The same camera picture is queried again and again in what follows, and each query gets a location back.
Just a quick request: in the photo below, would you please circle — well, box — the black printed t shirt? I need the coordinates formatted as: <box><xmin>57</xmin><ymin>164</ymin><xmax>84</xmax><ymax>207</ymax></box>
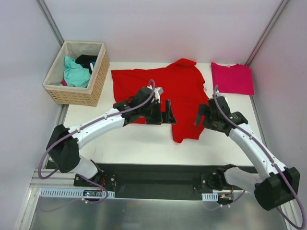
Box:
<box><xmin>75</xmin><ymin>54</ymin><xmax>98</xmax><ymax>73</ymax></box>

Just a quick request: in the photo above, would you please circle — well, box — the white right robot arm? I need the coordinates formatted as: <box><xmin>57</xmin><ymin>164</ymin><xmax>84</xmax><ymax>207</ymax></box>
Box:
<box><xmin>195</xmin><ymin>96</ymin><xmax>300</xmax><ymax>210</ymax></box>

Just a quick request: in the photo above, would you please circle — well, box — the left aluminium corner post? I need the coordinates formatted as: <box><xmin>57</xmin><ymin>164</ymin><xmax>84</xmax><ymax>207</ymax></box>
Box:
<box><xmin>36</xmin><ymin>0</ymin><xmax>65</xmax><ymax>46</ymax></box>

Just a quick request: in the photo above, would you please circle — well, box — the right slotted cable duct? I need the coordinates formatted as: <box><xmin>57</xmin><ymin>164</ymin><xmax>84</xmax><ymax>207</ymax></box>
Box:
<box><xmin>201</xmin><ymin>192</ymin><xmax>219</xmax><ymax>202</ymax></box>

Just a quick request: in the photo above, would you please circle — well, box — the wicker laundry basket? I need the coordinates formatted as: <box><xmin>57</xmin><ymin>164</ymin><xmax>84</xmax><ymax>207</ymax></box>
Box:
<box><xmin>43</xmin><ymin>41</ymin><xmax>109</xmax><ymax>107</ymax></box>

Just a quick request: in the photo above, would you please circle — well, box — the aluminium frame rail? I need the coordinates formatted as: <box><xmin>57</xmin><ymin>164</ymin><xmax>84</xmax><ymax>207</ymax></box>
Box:
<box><xmin>30</xmin><ymin>168</ymin><xmax>80</xmax><ymax>186</ymax></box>

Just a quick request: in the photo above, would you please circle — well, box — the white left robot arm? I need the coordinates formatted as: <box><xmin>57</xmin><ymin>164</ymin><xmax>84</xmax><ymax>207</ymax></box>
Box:
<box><xmin>47</xmin><ymin>86</ymin><xmax>176</xmax><ymax>186</ymax></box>

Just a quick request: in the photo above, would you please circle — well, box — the magenta t shirt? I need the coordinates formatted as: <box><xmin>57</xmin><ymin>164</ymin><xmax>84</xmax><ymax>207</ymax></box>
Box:
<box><xmin>211</xmin><ymin>62</ymin><xmax>255</xmax><ymax>95</ymax></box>

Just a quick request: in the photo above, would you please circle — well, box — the slotted cable duct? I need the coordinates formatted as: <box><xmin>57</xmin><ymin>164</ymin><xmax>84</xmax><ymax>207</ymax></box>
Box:
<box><xmin>40</xmin><ymin>188</ymin><xmax>106</xmax><ymax>199</ymax></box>
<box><xmin>201</xmin><ymin>192</ymin><xmax>219</xmax><ymax>202</ymax></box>

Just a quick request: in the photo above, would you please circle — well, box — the aluminium corner post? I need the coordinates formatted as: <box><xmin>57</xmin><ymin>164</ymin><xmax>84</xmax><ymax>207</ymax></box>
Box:
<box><xmin>245</xmin><ymin>0</ymin><xmax>291</xmax><ymax>66</ymax></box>
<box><xmin>36</xmin><ymin>0</ymin><xmax>65</xmax><ymax>46</ymax></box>

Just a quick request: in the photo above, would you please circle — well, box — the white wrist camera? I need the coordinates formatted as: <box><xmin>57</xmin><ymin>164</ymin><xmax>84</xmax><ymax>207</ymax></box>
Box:
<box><xmin>216</xmin><ymin>94</ymin><xmax>226</xmax><ymax>99</ymax></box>
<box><xmin>154</xmin><ymin>87</ymin><xmax>164</xmax><ymax>100</ymax></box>

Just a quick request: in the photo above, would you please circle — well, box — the right aluminium corner post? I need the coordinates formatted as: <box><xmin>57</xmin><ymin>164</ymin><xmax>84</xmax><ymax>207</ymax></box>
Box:
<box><xmin>245</xmin><ymin>0</ymin><xmax>291</xmax><ymax>66</ymax></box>

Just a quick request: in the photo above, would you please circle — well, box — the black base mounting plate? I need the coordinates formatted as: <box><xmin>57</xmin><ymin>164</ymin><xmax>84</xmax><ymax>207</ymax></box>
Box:
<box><xmin>73</xmin><ymin>163</ymin><xmax>245</xmax><ymax>201</ymax></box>

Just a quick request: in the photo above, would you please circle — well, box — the red t shirt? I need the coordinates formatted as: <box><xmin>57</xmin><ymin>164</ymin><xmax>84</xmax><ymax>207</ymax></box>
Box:
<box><xmin>111</xmin><ymin>58</ymin><xmax>209</xmax><ymax>143</ymax></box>

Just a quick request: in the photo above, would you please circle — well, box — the left slotted cable duct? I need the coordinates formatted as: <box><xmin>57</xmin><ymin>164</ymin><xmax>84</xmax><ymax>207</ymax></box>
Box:
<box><xmin>40</xmin><ymin>188</ymin><xmax>106</xmax><ymax>199</ymax></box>

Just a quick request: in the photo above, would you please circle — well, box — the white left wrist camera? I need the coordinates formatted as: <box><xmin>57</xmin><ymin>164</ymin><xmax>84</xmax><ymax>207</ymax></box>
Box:
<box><xmin>154</xmin><ymin>87</ymin><xmax>164</xmax><ymax>100</ymax></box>

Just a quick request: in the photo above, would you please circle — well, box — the teal t shirt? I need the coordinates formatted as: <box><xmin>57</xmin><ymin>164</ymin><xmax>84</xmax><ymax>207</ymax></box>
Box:
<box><xmin>61</xmin><ymin>56</ymin><xmax>91</xmax><ymax>88</ymax></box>

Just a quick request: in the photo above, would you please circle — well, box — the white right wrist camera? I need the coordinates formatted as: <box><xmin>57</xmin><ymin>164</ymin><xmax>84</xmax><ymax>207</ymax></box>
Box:
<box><xmin>216</xmin><ymin>94</ymin><xmax>226</xmax><ymax>99</ymax></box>

